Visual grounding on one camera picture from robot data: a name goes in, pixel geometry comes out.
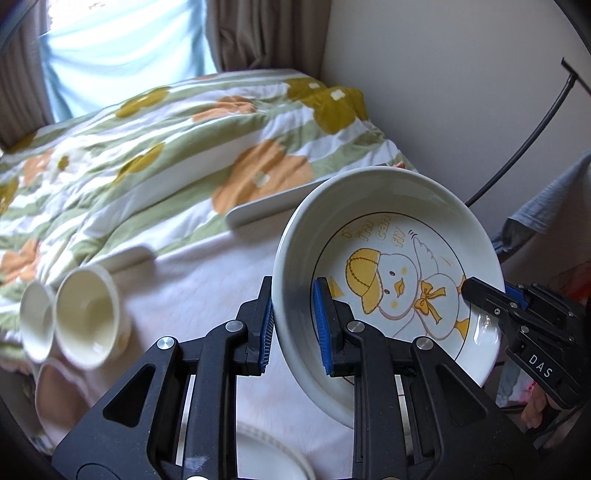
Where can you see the grey blue hanging garment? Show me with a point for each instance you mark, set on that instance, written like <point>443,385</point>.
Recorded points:
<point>537,216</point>

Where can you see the white tray right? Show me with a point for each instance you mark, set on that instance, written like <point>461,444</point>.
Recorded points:
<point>274,204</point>

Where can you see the brown curtain left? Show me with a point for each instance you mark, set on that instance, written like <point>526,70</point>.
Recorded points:
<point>25,105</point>

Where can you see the brown curtain right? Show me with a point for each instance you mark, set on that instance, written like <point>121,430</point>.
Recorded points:
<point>251,35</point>

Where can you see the white duck cartoon plate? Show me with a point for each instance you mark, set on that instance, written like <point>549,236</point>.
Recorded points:
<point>397,247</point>

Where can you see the white plate at bottom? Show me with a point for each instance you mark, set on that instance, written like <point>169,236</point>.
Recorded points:
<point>262,456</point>

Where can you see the small white ceramic bowl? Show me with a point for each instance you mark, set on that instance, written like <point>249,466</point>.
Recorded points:
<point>36,320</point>

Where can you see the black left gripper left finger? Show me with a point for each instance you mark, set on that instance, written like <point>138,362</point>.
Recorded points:
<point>172,415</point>

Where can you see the light blue window cloth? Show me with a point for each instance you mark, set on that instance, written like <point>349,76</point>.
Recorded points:
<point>96,54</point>

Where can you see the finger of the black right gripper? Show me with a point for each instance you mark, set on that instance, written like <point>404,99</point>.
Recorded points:
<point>488,298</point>

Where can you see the brown curtain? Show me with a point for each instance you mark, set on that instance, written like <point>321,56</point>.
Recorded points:
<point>251,35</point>
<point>25,105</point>

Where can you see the cream ceramic bowl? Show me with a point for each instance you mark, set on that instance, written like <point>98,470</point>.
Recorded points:
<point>91,324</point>

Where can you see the black curved metal stand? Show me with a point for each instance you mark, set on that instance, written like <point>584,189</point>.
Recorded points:
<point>573,78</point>

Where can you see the floral green striped quilt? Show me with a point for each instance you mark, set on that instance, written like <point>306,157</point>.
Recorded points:
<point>164,167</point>

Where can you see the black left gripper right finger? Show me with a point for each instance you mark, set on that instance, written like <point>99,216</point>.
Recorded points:
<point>418,414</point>

